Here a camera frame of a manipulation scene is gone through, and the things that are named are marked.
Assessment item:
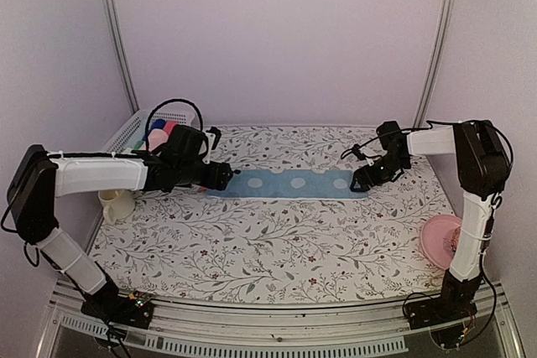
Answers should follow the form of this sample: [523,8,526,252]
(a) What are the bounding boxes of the light blue towel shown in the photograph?
[206,169,368,201]

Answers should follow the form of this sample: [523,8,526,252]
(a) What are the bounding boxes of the red patterned bowl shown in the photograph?
[450,227,461,254]

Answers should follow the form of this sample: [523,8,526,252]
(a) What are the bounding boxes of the pink towel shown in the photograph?
[163,121,178,134]
[146,128,169,153]

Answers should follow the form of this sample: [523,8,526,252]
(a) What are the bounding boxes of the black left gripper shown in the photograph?
[177,159,233,190]

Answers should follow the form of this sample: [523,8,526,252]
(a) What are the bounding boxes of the front aluminium rail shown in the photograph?
[37,281,529,357]

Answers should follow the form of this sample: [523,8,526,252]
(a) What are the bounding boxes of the floral tablecloth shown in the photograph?
[83,125,462,304]

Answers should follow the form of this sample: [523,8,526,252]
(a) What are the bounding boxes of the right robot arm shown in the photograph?
[342,120,514,321]

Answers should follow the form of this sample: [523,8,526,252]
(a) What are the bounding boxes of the dark blue rolled towel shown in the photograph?
[150,119,166,130]

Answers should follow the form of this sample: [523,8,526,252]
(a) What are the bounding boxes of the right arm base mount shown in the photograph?
[402,293,477,329]

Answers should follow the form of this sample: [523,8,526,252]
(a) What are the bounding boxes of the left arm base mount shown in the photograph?
[81,284,154,329]

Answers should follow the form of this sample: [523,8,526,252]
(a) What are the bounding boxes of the white plastic basket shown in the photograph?
[102,106,196,153]

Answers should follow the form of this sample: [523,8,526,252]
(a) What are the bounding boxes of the pink plate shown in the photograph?
[420,215,461,270]

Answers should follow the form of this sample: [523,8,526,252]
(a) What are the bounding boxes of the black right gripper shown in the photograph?
[353,153,410,192]

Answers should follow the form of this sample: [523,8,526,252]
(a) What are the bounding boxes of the left black cable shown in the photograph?
[142,98,206,145]

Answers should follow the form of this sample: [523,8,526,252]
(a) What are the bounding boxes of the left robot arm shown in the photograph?
[3,125,235,319]

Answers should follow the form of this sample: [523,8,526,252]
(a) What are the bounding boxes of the cream mug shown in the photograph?
[98,189,135,225]

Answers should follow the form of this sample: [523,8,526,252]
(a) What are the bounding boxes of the pink rolled towel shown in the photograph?
[163,121,178,134]

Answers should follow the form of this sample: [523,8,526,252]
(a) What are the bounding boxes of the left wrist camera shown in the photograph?
[199,127,222,164]

